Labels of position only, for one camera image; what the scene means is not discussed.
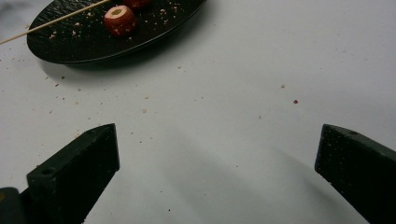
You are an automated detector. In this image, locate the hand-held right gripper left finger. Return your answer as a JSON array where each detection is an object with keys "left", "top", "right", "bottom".
[{"left": 26, "top": 123, "right": 120, "bottom": 224}]

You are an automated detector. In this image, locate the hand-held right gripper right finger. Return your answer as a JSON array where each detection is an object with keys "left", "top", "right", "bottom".
[{"left": 315, "top": 123, "right": 396, "bottom": 224}]

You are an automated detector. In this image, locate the round black stone plate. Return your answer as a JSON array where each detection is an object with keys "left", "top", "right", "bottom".
[{"left": 26, "top": 0, "right": 208, "bottom": 65}]

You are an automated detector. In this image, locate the thin bamboo skewer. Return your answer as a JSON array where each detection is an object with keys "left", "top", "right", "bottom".
[{"left": 0, "top": 0, "right": 110, "bottom": 46}]

